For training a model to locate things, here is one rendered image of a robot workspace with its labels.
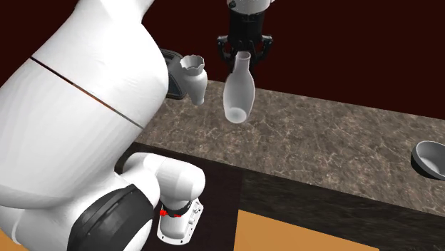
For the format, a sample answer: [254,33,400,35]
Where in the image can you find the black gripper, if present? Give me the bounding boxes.
[216,8,274,78]

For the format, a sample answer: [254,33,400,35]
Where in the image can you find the white bottle vase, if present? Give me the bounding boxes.
[222,51,257,125]

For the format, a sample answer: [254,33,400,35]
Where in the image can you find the white vase with scalloped rim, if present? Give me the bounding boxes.
[178,54,209,106]

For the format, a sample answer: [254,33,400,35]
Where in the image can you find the grey bowl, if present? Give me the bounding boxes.
[410,140,445,181]

